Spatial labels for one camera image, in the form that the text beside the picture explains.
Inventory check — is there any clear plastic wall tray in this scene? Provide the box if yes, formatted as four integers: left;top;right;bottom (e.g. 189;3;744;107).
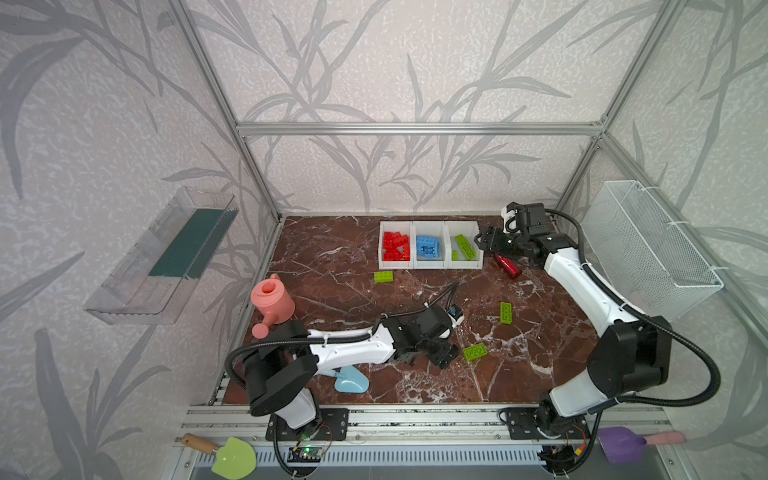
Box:
84;187;239;326

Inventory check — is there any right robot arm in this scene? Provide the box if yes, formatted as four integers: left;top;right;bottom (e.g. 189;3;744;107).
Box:
474;202;722;437

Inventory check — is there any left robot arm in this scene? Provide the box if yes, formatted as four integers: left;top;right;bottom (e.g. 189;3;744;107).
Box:
224;281;464;436

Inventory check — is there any green lego top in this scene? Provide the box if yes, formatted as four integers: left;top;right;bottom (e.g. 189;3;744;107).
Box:
374;271;394;284

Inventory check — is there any white middle bin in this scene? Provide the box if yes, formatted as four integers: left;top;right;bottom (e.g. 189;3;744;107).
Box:
413;221;448;270

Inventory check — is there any purple scoop pink handle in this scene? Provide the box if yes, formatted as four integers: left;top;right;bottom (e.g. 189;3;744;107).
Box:
597;427;686;465

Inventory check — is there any white wire basket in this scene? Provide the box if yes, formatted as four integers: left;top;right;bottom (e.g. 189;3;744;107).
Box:
581;180;723;321

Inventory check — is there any green spatula wooden handle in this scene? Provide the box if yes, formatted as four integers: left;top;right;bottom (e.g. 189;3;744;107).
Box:
180;434;257;480

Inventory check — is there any light blue toy shovel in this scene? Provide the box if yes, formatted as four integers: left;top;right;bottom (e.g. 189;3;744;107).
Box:
323;366;370;394

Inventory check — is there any pink watering can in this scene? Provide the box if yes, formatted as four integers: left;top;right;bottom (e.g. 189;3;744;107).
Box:
250;274;296;340

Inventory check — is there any green lego bottom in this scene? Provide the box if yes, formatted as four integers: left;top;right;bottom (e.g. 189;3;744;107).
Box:
462;344;488;362

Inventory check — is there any red lego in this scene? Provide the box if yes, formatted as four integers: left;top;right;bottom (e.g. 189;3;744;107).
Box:
391;232;410;261
382;232;393;261

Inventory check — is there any electronics board left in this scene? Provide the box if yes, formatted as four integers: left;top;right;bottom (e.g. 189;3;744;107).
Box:
286;443;331;465

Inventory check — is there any white left bin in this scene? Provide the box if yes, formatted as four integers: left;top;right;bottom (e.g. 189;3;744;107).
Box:
378;221;416;270

